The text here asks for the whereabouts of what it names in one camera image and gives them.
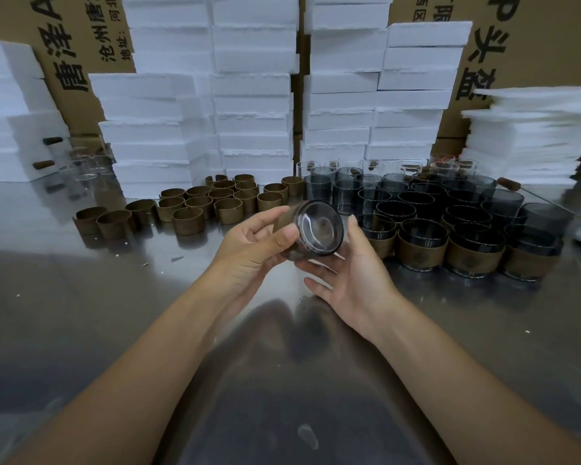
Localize person's right hand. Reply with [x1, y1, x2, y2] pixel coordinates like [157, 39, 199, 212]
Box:
[294, 215, 405, 344]

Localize stack of thin foam sheets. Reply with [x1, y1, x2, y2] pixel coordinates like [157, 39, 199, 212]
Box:
[460, 87, 581, 185]

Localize person's left forearm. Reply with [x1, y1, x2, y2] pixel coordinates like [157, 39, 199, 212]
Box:
[2, 285, 233, 465]

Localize person's right forearm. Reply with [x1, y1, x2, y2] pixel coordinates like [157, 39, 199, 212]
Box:
[375, 294, 581, 465]

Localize tall stack white foam blocks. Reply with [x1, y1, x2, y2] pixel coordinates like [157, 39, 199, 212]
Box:
[89, 0, 300, 199]

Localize group of brown sleeve rings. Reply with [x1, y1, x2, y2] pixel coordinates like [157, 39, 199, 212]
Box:
[73, 174, 306, 240]

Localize cluster of transparent plastic cups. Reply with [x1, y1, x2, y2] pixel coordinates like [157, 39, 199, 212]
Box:
[296, 157, 575, 238]

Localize person's left hand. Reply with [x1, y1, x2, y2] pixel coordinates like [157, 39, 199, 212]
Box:
[208, 205, 301, 325]

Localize stepped stack white foam blocks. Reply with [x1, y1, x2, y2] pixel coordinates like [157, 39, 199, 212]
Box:
[300, 0, 473, 163]

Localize smoky transparent plastic cup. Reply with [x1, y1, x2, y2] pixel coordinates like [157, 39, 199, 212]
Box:
[290, 200, 346, 260]
[375, 200, 417, 224]
[501, 223, 564, 282]
[445, 228, 507, 279]
[360, 213, 399, 260]
[398, 218, 450, 273]
[443, 204, 493, 229]

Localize bunch of clear plastic cups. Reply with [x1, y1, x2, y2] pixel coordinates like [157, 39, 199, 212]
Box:
[60, 147, 117, 182]

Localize large printed cardboard box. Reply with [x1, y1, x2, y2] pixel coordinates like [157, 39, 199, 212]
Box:
[389, 0, 581, 139]

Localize stack of white foam blocks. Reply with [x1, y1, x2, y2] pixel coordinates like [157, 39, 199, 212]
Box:
[0, 39, 71, 183]

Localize brown-handled metal rod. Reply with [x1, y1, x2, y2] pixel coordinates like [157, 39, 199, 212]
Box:
[497, 177, 581, 221]

